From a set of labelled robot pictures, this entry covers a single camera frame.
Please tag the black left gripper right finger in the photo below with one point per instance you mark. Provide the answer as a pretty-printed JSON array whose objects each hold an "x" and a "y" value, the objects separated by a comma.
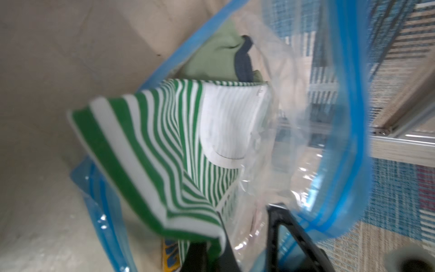
[{"x": 227, "y": 261}]

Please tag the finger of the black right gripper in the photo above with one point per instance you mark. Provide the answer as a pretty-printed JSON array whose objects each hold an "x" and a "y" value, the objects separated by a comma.
[{"x": 312, "y": 258}]

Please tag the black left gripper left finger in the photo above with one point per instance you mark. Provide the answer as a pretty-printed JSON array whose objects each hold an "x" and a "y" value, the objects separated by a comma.
[{"x": 196, "y": 258}]

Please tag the green white striped tank top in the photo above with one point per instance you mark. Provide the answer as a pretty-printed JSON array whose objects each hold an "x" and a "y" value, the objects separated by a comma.
[{"x": 174, "y": 152}]

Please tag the clear vacuum bag blue zip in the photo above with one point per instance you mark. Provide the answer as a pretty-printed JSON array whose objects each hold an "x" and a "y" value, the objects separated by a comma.
[{"x": 312, "y": 150}]

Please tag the green patterned garment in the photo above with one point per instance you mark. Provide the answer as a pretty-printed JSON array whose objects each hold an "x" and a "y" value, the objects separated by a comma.
[{"x": 224, "y": 56}]

